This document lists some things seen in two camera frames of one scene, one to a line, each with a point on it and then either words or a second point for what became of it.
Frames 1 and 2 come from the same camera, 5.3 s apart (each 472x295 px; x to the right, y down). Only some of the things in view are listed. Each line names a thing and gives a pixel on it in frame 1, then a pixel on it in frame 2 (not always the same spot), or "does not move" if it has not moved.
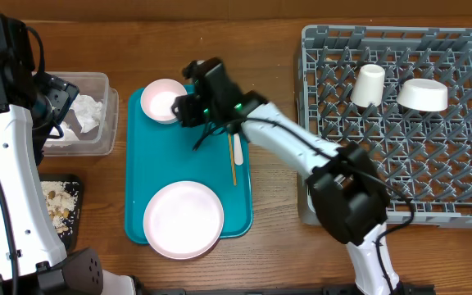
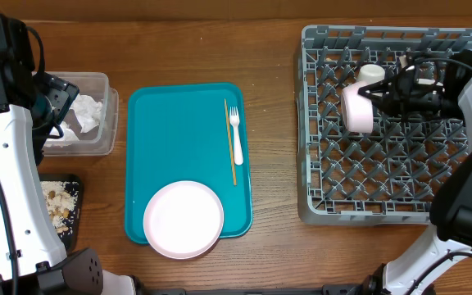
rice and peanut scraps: [61, 197] does not move
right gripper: [197, 114] -> [400, 95]
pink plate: [183, 220] does not move
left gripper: [62, 91] does not move
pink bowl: [157, 97] -> [356, 109]
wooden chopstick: [233, 158] does not move
